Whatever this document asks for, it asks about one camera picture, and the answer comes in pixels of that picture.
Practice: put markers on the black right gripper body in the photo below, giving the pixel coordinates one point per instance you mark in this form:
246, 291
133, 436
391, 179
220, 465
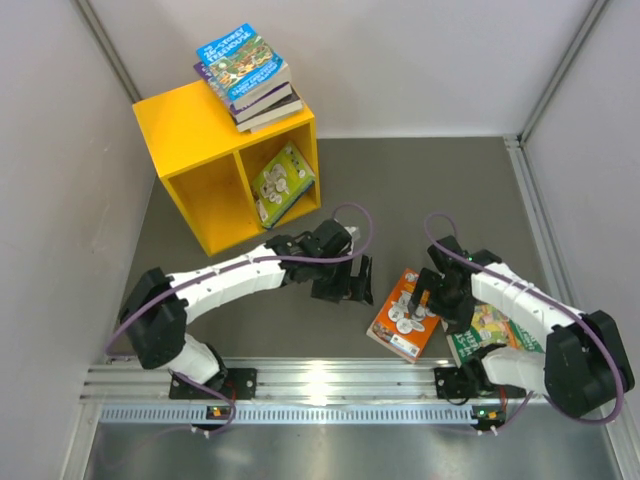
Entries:
454, 307

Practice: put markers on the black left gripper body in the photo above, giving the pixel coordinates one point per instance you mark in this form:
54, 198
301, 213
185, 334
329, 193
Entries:
331, 279

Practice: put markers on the orange cartoon paperback book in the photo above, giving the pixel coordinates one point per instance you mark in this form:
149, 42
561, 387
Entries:
396, 329

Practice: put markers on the dark green treehouse book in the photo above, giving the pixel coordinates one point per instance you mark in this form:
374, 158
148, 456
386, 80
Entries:
488, 326

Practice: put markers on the blue 91-storey treehouse book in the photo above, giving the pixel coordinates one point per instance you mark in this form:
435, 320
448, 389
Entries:
271, 213

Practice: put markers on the lime green cartoon book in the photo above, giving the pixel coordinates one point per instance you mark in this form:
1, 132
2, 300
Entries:
286, 172

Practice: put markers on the dark brown paperback book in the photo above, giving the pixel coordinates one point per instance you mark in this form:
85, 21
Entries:
283, 108

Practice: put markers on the light blue 26-storey treehouse book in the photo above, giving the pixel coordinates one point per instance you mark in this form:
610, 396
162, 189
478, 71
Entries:
242, 61

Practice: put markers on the purple 52-storey treehouse book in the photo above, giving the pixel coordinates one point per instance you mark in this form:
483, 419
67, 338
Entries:
251, 104

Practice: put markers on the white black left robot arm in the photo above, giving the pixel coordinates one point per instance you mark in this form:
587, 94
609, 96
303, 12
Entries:
157, 312

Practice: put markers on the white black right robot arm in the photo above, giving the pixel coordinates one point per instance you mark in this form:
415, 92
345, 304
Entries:
581, 364

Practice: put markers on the yellow wooden cubby shelf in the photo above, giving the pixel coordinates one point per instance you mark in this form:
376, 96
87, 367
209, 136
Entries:
207, 166

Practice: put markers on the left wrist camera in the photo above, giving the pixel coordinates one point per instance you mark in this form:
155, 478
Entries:
354, 232

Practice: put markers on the aluminium right side rail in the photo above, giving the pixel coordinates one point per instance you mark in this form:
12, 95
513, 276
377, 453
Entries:
555, 273

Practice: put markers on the aluminium mounting rail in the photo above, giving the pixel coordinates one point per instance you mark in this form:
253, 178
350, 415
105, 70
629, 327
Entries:
292, 391

